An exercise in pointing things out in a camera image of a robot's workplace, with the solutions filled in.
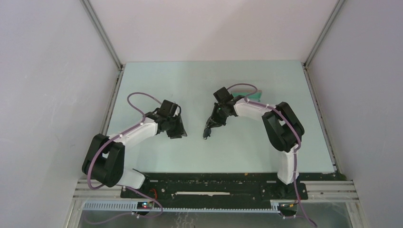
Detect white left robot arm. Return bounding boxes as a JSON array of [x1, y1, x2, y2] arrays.
[[82, 100, 187, 198]]

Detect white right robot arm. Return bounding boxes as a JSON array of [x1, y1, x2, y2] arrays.
[[203, 87, 305, 199]]

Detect right aluminium frame post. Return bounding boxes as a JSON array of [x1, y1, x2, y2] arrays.
[[303, 0, 347, 69]]

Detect aluminium frame post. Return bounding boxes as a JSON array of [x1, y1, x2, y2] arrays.
[[80, 0, 123, 70], [303, 0, 347, 69]]

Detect left aluminium frame post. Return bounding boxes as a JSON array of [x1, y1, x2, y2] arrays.
[[80, 0, 123, 70]]

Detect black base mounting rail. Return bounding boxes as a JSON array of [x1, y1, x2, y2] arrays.
[[119, 172, 317, 211]]

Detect black round sunglasses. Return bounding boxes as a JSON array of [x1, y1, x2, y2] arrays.
[[203, 127, 211, 140]]

